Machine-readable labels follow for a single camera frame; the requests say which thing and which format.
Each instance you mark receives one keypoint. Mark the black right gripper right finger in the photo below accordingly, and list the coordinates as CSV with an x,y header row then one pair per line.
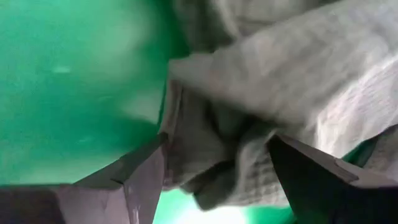
x,y
311,186

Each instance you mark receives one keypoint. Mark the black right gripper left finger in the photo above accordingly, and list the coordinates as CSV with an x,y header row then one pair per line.
x,y
136,186

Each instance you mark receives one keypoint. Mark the dark green button shirt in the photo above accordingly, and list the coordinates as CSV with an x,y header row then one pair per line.
x,y
295,77

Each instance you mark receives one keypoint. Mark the green table mat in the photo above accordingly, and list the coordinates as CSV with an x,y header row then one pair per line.
x,y
77,93

